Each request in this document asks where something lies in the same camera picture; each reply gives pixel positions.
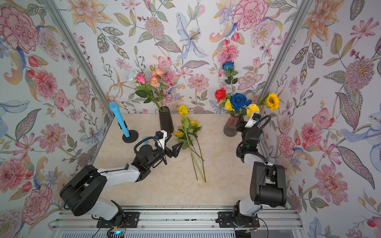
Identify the small yellow flower left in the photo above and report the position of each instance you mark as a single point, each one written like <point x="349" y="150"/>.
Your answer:
<point x="228" y="106"/>

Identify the brown glass vase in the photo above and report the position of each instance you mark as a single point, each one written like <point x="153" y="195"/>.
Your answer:
<point x="230" y="129"/>

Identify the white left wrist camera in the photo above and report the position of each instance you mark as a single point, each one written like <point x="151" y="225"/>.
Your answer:
<point x="161" y="136"/>

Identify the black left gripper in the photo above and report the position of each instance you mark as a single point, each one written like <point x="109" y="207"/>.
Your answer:
<point x="166" y="149"/>

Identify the black microphone stand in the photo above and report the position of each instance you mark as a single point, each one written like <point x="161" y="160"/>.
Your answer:
<point x="131" y="136"/>

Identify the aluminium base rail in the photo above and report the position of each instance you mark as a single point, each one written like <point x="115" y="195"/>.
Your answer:
<point x="180" y="222"/>

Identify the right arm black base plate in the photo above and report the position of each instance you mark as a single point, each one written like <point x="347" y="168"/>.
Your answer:
<point x="228" y="220"/>

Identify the small yellow sunflower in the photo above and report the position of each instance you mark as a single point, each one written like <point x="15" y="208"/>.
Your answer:
<point x="178" y="134"/>

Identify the pink rose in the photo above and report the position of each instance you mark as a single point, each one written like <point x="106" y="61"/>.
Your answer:
<point x="140" y="78"/>

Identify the peach pink flowers cluster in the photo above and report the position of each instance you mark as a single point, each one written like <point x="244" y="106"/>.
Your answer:
<point x="156" y="77"/>

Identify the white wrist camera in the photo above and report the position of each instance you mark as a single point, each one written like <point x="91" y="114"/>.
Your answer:
<point x="161" y="136"/>
<point x="253" y="120"/>

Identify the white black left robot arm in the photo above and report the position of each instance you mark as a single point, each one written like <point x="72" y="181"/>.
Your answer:
<point x="82" y="193"/>

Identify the red rose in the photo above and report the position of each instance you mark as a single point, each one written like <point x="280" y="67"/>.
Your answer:
<point x="220" y="95"/>

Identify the yellow carnation vase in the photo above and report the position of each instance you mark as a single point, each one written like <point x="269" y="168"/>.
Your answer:
<point x="253" y="108"/>

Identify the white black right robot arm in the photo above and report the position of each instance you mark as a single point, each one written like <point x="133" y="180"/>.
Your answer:
<point x="268" y="182"/>

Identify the blue toy microphone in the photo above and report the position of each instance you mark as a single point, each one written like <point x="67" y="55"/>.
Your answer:
<point x="116" y="111"/>

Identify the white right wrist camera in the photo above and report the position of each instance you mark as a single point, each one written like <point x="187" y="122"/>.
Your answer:
<point x="253" y="120"/>

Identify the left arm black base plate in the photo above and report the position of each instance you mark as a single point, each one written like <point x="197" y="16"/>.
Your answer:
<point x="126" y="221"/>

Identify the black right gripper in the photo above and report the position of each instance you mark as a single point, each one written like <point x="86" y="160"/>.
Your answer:
<point x="248" y="129"/>

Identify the large blue rose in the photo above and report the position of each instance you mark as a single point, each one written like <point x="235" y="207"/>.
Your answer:
<point x="239" y="101"/>

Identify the orange yellow sunflower vase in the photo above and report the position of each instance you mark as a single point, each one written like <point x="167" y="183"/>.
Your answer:
<point x="270" y="101"/>

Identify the black cylindrical vase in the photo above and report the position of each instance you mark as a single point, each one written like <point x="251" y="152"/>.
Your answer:
<point x="165" y="120"/>

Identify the small tall blue rose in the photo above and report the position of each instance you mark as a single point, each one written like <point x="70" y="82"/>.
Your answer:
<point x="229" y="65"/>

